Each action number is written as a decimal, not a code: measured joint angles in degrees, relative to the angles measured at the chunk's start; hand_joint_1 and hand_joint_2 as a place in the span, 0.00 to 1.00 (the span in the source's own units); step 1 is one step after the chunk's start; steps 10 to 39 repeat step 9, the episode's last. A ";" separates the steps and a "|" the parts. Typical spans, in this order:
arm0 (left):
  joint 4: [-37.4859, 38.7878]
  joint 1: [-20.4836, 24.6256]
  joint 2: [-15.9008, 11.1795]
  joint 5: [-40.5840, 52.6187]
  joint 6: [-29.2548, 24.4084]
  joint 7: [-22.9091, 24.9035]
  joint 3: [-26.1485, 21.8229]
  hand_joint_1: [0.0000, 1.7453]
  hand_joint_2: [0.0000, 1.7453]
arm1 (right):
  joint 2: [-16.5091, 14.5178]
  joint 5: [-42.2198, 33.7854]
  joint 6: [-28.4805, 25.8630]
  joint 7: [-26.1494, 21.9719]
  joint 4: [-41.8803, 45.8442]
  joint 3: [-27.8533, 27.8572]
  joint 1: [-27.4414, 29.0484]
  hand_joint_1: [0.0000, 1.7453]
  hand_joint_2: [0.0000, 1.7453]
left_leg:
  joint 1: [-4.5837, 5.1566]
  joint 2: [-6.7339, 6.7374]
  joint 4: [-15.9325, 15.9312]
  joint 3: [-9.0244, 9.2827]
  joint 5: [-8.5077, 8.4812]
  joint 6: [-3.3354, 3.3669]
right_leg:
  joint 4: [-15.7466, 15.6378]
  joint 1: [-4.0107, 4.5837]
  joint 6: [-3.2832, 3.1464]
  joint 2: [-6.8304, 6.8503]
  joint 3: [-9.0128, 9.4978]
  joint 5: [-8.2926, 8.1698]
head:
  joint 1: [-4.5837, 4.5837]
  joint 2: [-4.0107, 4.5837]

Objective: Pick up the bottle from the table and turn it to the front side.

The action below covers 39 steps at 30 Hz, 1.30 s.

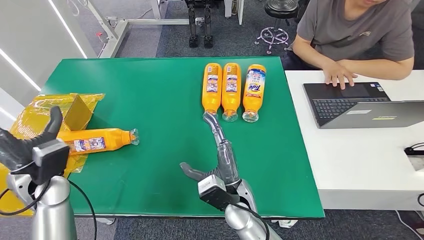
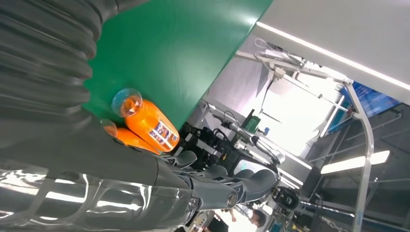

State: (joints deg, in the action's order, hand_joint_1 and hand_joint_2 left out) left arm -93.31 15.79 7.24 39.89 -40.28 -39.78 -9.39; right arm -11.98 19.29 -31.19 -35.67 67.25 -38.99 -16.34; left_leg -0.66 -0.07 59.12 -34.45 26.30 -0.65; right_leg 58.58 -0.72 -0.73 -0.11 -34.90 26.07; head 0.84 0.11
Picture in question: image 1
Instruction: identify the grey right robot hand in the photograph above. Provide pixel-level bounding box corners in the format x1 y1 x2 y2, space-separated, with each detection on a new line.
179 111 241 186

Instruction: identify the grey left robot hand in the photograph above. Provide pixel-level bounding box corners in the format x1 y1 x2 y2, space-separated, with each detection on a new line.
0 105 64 173

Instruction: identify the orange detergent bottle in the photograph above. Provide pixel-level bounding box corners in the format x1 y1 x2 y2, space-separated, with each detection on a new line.
201 62 223 121
221 62 242 122
56 128 140 157

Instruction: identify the orange bottle with Tide label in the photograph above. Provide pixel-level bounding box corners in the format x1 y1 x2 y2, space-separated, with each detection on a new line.
242 63 267 123

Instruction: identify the yellow taped cardboard box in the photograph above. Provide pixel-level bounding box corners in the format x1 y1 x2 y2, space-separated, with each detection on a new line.
0 93 106 218

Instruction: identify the green table mat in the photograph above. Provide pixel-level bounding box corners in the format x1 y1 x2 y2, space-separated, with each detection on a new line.
39 56 326 220

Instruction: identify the white desk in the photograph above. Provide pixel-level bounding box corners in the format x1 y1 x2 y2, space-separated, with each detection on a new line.
284 68 424 212

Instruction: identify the dark grey laptop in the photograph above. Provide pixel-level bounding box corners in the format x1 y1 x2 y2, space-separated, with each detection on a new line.
302 81 424 130

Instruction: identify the person's right hand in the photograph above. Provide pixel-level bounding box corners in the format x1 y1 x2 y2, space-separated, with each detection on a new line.
322 61 359 91

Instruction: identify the black humanoid robot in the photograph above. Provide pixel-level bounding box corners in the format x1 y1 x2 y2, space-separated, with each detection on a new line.
184 0 215 49

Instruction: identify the white table leg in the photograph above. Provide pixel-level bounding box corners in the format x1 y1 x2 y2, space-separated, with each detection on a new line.
224 0 245 25

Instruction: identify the black round stool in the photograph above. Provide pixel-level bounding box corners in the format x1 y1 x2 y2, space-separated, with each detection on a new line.
254 0 301 55

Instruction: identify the black power plug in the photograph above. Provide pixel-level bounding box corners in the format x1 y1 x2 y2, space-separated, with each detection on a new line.
404 143 424 157

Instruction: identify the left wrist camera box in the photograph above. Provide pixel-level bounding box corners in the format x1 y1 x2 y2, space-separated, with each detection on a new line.
11 139 71 186

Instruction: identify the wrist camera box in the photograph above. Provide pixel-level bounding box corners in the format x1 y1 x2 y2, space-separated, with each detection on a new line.
197 174 241 212
11 139 71 186

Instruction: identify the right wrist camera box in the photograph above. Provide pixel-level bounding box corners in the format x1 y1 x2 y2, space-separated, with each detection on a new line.
197 174 241 212

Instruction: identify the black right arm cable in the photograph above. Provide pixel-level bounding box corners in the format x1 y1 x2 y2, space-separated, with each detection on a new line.
231 202 271 240

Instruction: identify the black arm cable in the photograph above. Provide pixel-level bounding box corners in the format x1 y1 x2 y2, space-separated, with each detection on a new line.
0 178 98 240
231 202 271 240

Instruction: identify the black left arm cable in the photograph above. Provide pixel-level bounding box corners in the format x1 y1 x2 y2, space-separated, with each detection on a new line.
0 178 98 240

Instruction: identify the white wall light strip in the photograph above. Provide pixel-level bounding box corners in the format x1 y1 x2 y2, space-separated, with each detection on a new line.
47 0 88 59

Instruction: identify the white metal gantry frame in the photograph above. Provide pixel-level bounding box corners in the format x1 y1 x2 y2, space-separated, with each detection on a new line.
67 0 190 59

